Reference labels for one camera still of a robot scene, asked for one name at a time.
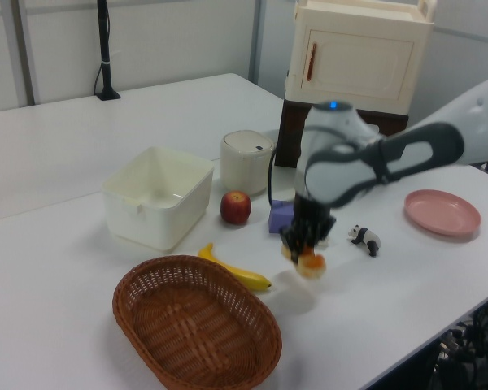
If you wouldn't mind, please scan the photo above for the brown wicker basket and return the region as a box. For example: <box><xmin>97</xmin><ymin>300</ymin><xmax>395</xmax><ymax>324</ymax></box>
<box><xmin>111</xmin><ymin>254</ymin><xmax>284</xmax><ymax>390</ymax></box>

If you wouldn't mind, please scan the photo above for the red apple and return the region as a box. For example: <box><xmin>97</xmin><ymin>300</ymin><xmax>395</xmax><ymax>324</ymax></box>
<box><xmin>220</xmin><ymin>190</ymin><xmax>253</xmax><ymax>226</ymax></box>

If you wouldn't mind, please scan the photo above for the toy bread loaf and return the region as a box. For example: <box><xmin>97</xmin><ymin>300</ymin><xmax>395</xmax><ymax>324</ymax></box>
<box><xmin>281</xmin><ymin>242</ymin><xmax>328</xmax><ymax>280</ymax></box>

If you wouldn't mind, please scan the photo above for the purple cube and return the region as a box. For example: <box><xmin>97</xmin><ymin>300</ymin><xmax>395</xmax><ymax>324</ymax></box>
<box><xmin>268</xmin><ymin>199</ymin><xmax>298</xmax><ymax>235</ymax></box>

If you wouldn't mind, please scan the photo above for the yellow banana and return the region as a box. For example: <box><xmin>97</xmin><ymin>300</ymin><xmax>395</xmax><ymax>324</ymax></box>
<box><xmin>197</xmin><ymin>242</ymin><xmax>273</xmax><ymax>293</ymax></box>

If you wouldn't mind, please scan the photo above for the cream toy cabinet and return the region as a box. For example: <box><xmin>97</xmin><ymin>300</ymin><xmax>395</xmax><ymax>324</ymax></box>
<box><xmin>283</xmin><ymin>0</ymin><xmax>438</xmax><ymax>116</ymax></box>

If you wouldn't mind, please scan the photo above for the white lidded trash bin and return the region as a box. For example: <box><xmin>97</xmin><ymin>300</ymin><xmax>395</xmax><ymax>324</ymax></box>
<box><xmin>220</xmin><ymin>129</ymin><xmax>277</xmax><ymax>197</ymax></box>

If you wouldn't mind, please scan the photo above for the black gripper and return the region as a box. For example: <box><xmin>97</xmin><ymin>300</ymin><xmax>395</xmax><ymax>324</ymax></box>
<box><xmin>279</xmin><ymin>194</ymin><xmax>338</xmax><ymax>264</ymax></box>

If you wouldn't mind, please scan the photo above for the toy panda figure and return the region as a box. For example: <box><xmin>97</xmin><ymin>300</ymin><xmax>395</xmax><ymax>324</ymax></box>
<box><xmin>347</xmin><ymin>224</ymin><xmax>382</xmax><ymax>258</ymax></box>

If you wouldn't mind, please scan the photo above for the black pole with clamp base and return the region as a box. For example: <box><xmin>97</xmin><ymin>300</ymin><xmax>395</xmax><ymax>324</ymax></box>
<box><xmin>94</xmin><ymin>0</ymin><xmax>122</xmax><ymax>102</ymax></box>

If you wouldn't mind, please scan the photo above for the cream plastic container box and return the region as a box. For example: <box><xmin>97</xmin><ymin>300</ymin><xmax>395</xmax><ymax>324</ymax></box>
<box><xmin>102</xmin><ymin>145</ymin><xmax>216</xmax><ymax>252</ymax></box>

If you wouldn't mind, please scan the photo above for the black cable tangle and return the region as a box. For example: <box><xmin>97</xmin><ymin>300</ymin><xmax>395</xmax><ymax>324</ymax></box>
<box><xmin>425</xmin><ymin>299</ymin><xmax>488</xmax><ymax>390</ymax></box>

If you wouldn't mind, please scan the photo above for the pink plate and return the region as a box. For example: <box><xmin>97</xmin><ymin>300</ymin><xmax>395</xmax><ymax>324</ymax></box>
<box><xmin>403</xmin><ymin>188</ymin><xmax>482</xmax><ymax>237</ymax></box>

